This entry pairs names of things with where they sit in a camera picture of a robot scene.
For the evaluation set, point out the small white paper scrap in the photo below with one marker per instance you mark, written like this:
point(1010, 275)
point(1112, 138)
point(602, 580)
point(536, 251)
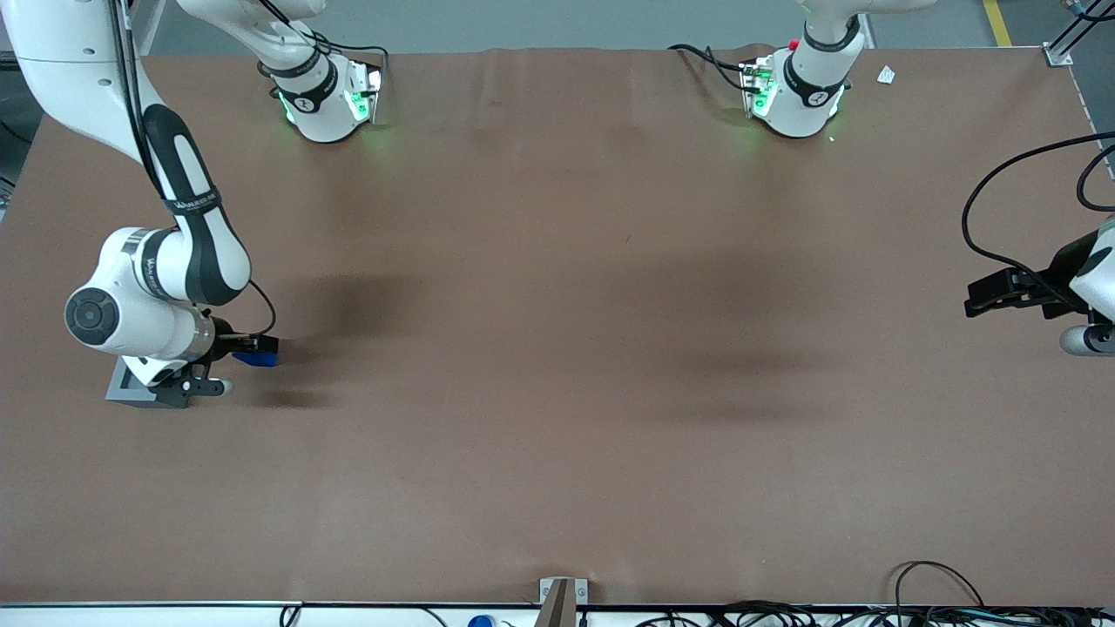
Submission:
point(886, 75)

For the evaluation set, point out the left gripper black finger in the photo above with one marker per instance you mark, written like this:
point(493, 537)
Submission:
point(1006, 283)
point(1002, 306)

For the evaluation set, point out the gray square socket base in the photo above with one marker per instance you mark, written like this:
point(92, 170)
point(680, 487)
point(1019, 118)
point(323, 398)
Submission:
point(125, 396)

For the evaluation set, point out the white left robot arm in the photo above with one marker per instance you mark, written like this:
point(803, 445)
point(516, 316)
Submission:
point(801, 109)

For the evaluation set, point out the left wrist grey camera box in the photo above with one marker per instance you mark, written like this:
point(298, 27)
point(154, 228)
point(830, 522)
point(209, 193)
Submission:
point(1084, 341)

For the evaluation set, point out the blue plastic block part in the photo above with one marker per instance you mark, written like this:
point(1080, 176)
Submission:
point(261, 359)

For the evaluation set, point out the aluminium frame extrusion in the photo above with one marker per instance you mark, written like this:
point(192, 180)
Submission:
point(1058, 54)

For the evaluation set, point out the paper table cover sheet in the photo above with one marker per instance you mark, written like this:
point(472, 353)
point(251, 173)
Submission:
point(557, 348)

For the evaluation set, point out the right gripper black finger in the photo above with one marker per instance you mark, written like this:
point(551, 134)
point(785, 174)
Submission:
point(264, 343)

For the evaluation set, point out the metal bracket with post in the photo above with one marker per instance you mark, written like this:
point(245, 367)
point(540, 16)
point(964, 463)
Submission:
point(562, 601)

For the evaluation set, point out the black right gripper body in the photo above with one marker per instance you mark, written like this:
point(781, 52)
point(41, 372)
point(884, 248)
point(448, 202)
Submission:
point(224, 339)

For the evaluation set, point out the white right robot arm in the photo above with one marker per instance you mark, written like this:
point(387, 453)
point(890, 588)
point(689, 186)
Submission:
point(113, 261)

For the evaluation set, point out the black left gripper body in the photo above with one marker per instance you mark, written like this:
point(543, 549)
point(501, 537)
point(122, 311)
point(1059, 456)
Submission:
point(1057, 269)

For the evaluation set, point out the small blue round cap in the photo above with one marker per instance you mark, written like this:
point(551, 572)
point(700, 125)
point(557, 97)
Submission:
point(480, 622)

